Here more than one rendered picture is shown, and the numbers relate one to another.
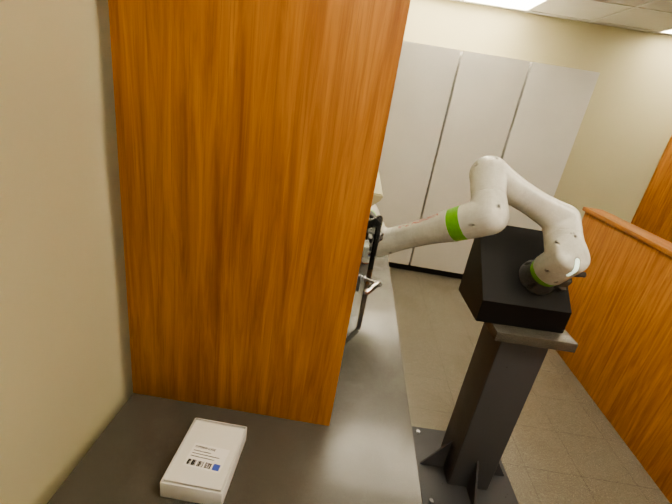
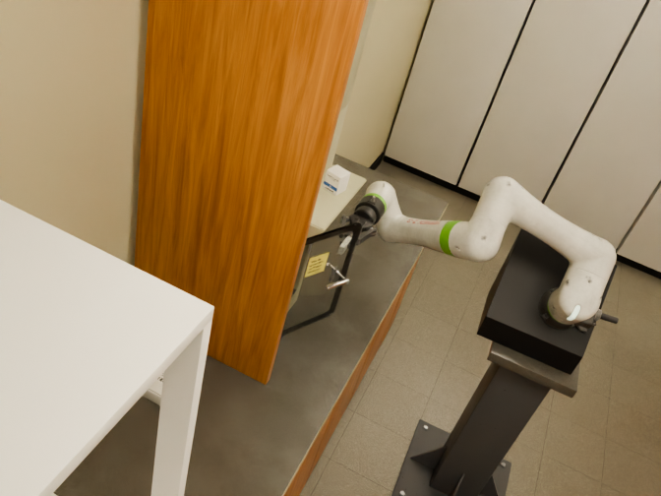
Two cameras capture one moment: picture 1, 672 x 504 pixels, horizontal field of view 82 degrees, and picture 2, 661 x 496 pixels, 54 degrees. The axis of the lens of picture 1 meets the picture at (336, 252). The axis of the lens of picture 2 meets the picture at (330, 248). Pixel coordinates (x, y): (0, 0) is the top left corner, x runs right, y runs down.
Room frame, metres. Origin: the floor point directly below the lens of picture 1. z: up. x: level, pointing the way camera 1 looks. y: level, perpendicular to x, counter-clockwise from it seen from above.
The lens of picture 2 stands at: (-0.53, -0.42, 2.50)
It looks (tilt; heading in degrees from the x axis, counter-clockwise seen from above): 37 degrees down; 13
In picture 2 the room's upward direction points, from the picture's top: 16 degrees clockwise
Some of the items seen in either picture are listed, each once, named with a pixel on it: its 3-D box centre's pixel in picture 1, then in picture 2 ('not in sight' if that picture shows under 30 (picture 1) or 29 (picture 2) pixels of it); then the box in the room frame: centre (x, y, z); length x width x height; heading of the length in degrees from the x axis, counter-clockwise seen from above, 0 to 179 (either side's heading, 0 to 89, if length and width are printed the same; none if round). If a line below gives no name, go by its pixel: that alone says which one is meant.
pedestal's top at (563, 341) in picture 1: (520, 320); (536, 346); (1.46, -0.82, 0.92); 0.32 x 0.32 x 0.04; 1
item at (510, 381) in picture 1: (487, 404); (489, 422); (1.46, -0.82, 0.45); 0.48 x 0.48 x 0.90; 1
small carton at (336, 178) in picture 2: not in sight; (336, 180); (1.00, -0.02, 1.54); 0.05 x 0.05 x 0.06; 76
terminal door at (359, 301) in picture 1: (345, 293); (310, 283); (0.94, -0.04, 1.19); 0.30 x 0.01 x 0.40; 152
